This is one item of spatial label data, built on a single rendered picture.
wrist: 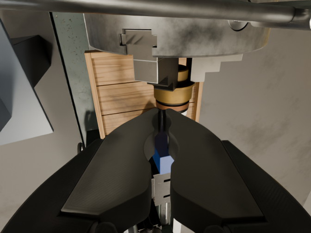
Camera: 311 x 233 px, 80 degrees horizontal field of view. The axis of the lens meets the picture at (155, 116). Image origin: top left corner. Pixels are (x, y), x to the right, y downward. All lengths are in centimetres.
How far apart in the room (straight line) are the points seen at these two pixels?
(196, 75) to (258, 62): 171
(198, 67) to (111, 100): 31
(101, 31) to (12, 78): 52
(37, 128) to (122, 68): 42
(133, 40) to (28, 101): 58
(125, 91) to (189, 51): 39
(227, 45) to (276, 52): 195
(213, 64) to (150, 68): 18
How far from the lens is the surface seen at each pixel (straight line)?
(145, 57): 27
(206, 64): 40
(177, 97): 38
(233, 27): 26
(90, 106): 99
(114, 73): 58
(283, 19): 20
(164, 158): 47
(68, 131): 171
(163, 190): 79
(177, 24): 23
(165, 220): 117
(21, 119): 82
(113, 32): 26
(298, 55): 243
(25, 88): 77
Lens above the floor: 144
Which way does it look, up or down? 57 degrees down
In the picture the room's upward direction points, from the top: 148 degrees clockwise
